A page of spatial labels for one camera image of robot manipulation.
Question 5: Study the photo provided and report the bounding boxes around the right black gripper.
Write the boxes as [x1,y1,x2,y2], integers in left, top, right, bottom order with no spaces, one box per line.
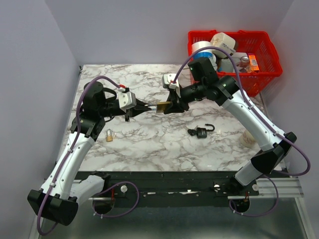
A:
[162,81,205,114]

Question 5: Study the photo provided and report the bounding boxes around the large brass padlock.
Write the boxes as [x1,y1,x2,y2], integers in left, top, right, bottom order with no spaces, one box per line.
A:
[156,101,171,115]

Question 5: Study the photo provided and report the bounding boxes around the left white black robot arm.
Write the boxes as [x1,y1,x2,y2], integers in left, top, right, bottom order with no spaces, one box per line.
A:
[27,82,151,226]

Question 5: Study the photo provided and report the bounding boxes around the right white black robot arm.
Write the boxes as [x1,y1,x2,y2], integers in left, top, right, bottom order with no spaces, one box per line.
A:
[162,57,297,195]

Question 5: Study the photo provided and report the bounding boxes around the small brass padlock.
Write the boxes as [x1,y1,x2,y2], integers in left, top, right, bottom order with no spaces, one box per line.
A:
[105,128,116,142]

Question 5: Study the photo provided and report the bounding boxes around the black padlock with keys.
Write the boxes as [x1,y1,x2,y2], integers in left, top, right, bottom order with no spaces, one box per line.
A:
[187,123,215,139]

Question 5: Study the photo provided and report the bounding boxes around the white blue tape roll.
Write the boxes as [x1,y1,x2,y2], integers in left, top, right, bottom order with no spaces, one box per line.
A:
[191,41,213,59]

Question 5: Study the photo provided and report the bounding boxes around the grey box in basket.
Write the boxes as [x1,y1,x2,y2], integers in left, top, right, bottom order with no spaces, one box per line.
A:
[219,58,240,73]

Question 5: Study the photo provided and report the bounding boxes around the beige paper roll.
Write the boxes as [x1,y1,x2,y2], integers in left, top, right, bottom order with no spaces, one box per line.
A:
[210,32,236,55]

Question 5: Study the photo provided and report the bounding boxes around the red plastic basket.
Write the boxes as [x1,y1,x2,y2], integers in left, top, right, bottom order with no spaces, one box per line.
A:
[187,29,284,98]

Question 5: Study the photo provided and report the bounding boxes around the small metal can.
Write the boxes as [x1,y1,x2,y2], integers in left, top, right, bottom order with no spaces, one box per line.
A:
[240,56,250,64]

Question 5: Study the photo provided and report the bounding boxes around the white plastic bottle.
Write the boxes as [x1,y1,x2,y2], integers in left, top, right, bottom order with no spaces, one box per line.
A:
[239,130,256,148]

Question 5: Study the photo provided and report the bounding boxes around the orange small box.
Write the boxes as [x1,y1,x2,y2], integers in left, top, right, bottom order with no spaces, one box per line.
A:
[248,54,260,73]

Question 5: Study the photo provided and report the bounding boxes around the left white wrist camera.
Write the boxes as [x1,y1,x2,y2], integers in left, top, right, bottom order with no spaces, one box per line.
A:
[118,92,137,112]

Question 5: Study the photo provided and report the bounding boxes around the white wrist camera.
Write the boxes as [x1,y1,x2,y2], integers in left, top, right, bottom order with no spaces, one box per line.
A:
[118,92,137,112]
[161,74,181,98]

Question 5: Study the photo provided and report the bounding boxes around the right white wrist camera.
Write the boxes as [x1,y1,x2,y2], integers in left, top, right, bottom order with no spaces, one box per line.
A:
[161,74,181,98]

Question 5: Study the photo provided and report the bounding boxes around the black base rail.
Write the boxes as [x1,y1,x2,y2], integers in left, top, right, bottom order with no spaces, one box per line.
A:
[74,170,291,209]

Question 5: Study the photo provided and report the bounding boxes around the aluminium frame rail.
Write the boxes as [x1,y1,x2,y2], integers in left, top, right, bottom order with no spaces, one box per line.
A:
[256,177,304,198]

